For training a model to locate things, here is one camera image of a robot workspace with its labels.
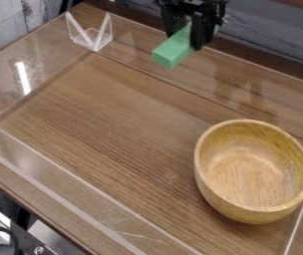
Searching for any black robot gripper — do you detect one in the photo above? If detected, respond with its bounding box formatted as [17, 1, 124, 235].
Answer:
[155, 0, 229, 51]

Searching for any green rectangular block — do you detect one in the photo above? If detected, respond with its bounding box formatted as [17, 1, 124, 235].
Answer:
[151, 21, 221, 71]

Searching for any brown wooden bowl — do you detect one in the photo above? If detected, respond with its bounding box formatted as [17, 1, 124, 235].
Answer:
[194, 119, 303, 224]

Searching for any clear acrylic corner bracket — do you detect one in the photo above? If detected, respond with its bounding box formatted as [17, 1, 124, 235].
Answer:
[65, 12, 114, 52]

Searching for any black metal table bracket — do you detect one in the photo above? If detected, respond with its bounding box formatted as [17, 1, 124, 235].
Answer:
[11, 220, 75, 255]

